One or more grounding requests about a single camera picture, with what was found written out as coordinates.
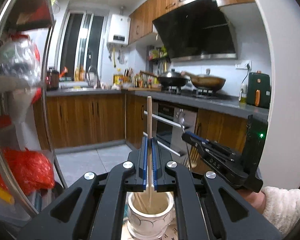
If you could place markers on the white fuzzy sleeve forearm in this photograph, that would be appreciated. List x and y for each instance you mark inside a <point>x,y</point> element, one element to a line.
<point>282,208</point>

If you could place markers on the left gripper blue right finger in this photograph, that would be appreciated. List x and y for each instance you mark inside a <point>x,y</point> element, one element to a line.
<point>206,207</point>

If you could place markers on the yellow container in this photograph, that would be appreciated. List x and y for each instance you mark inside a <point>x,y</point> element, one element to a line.
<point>7,197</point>

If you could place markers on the black range hood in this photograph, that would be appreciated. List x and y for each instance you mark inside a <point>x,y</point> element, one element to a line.
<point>197,31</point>

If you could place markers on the built-in oven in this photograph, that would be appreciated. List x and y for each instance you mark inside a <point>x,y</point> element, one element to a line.
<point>169,122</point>

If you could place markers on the black wok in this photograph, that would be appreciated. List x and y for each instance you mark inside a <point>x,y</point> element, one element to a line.
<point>169,79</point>

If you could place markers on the white water heater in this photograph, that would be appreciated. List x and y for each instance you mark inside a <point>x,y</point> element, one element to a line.
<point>119,30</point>

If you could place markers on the green air fryer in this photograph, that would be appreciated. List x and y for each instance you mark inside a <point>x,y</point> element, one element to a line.
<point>258,90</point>

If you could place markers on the stainless steel shelf rack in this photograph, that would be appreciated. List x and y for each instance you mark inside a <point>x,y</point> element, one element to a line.
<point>23,108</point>

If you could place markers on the kitchen faucet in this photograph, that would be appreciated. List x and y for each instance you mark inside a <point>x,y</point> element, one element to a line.
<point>93,77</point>

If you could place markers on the person's right hand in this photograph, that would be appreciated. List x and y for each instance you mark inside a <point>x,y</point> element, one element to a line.
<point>256,200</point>

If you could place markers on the brown frying pan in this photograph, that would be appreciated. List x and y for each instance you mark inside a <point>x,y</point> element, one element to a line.
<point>206,82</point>

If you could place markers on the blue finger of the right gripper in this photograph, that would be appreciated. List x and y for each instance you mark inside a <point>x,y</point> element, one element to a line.
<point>193,139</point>

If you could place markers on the kitchen window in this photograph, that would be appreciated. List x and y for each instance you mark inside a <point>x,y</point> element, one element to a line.
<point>81,45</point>

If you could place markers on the crumpled clear plastic bag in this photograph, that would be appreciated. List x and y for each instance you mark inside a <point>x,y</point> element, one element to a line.
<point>6,57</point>

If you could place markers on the white ceramic double utensil holder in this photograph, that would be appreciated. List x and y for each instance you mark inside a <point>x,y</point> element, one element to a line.
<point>154,223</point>

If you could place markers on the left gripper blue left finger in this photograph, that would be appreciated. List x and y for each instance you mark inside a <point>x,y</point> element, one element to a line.
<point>93,206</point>

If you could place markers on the yellow oil bottle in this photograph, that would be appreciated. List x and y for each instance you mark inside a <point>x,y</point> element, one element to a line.
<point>117,77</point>

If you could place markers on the brown rice cooker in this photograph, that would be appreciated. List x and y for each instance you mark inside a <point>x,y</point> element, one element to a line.
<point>52,79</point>

